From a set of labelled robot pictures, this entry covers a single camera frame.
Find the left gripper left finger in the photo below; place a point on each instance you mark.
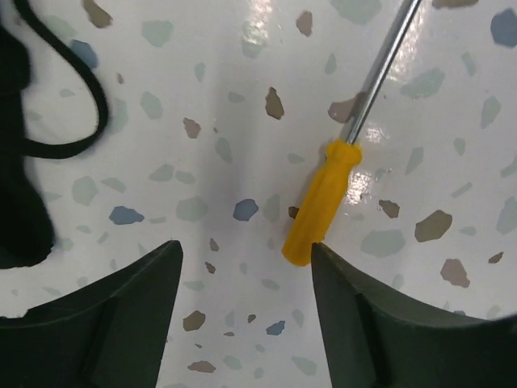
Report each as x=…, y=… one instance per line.
x=111, y=333

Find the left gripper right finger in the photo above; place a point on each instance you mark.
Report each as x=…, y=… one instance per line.
x=376, y=336

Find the black cloth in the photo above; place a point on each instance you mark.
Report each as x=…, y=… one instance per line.
x=27, y=234

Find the orange screwdriver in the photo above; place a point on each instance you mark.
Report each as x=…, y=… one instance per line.
x=330, y=183

